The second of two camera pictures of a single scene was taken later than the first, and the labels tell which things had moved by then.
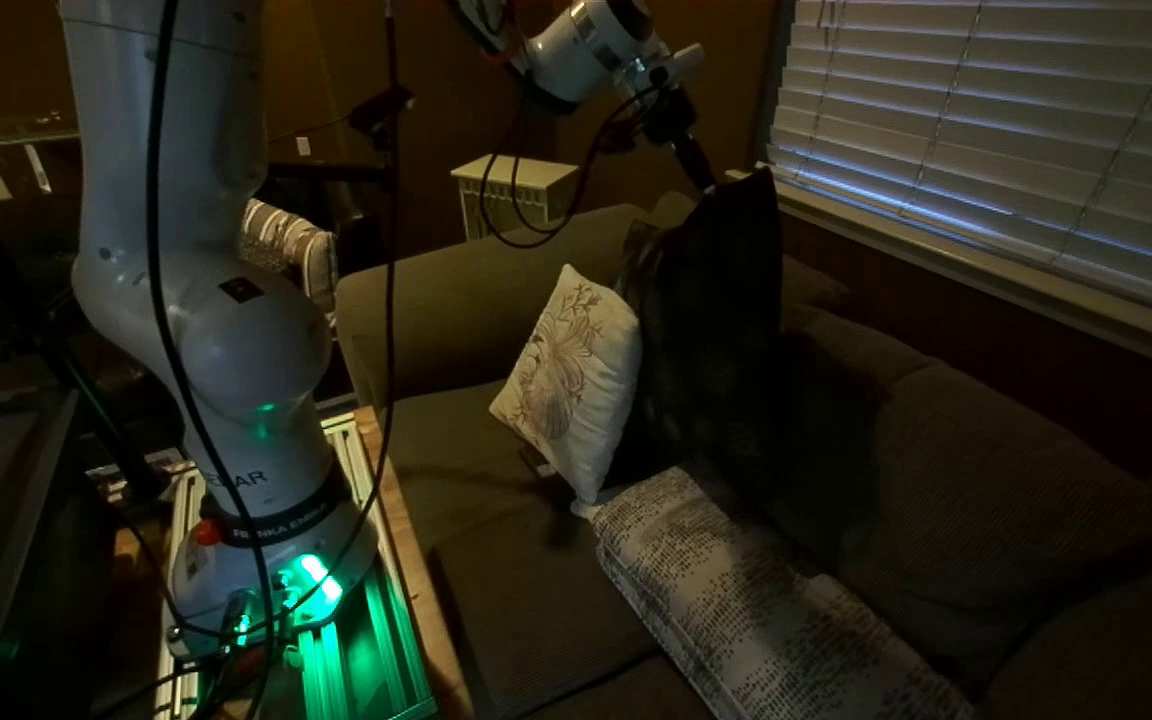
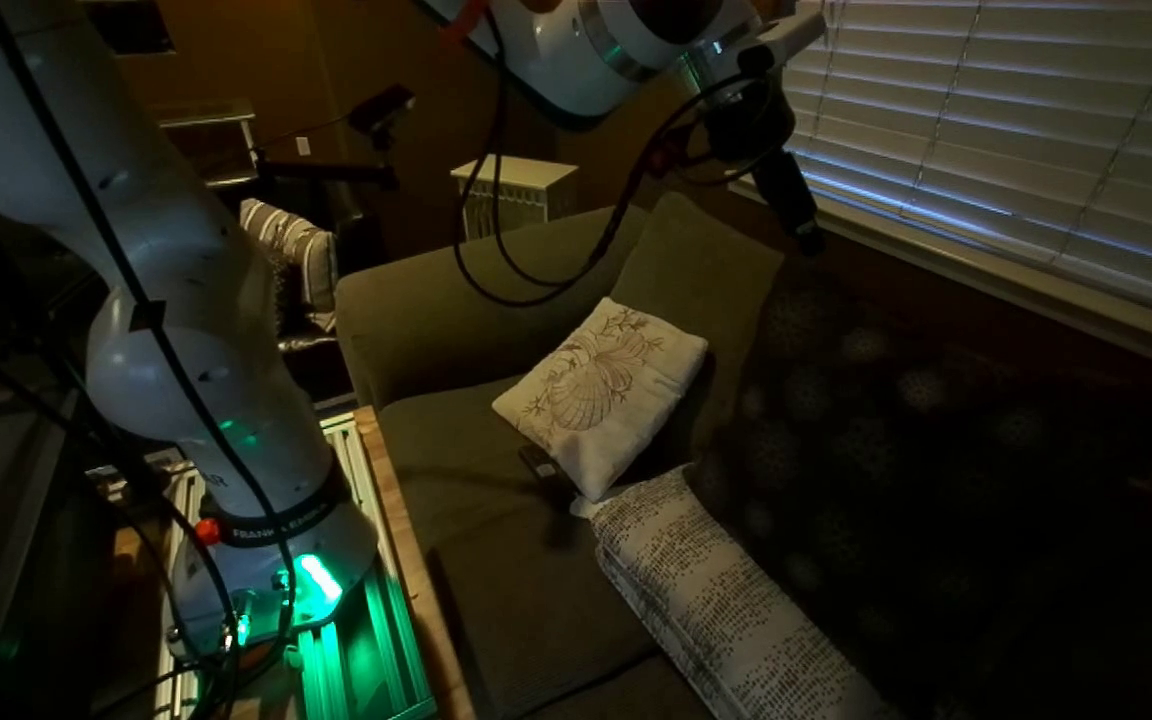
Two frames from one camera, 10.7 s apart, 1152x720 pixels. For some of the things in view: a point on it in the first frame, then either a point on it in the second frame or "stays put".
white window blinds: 1073,129 stays put
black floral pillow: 714,329 to 976,534
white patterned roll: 289,240 stays put
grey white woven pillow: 757,633 stays put
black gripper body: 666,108 to 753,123
